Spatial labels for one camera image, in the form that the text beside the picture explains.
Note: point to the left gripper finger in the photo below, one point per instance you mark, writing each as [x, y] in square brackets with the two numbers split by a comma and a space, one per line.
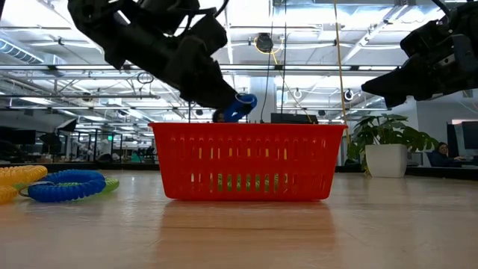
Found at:
[198, 91]
[209, 56]

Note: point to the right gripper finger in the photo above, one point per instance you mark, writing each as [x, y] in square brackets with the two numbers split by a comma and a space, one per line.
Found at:
[407, 100]
[407, 80]

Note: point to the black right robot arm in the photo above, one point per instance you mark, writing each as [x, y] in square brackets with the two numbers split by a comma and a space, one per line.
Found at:
[467, 15]

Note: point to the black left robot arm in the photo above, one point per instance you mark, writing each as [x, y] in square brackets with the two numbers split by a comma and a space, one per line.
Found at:
[93, 22]

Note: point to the person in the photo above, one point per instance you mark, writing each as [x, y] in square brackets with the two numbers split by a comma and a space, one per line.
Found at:
[217, 117]
[442, 157]

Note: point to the green plant in white pot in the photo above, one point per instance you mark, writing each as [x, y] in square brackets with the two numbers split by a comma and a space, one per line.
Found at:
[386, 160]

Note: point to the dark office monitors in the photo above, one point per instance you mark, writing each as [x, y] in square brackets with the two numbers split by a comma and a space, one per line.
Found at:
[470, 134]

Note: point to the red plastic basket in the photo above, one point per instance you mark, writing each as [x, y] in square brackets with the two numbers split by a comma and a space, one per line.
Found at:
[246, 166]

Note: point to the black background monitor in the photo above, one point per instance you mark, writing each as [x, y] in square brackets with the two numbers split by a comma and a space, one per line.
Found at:
[295, 119]

